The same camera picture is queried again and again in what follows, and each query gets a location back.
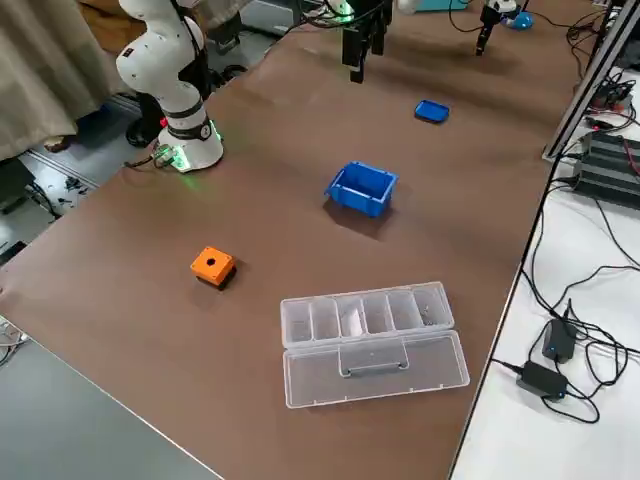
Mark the small blue parts tray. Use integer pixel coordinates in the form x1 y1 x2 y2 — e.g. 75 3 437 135
413 98 451 126

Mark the turquoise storage box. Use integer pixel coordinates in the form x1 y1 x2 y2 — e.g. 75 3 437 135
416 0 472 14

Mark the blue storage bin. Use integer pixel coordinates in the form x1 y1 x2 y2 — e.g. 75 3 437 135
324 160 401 221

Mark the orange button box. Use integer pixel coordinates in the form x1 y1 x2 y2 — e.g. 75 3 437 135
189 245 238 292

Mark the black power supply unit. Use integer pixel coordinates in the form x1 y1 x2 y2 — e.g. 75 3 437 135
571 129 640 210

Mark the black power adapter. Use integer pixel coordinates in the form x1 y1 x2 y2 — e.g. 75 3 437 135
541 318 577 365
515 360 570 401

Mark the beige curtain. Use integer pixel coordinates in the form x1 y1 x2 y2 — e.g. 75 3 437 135
0 0 132 162

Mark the clear plastic organizer case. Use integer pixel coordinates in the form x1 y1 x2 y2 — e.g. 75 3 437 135
279 280 472 411

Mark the white side desk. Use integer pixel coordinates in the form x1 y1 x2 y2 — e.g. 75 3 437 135
447 0 640 480

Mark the aluminium camera post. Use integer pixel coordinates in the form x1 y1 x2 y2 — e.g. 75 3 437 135
543 0 637 162

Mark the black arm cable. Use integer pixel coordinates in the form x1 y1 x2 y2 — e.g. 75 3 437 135
169 0 212 99

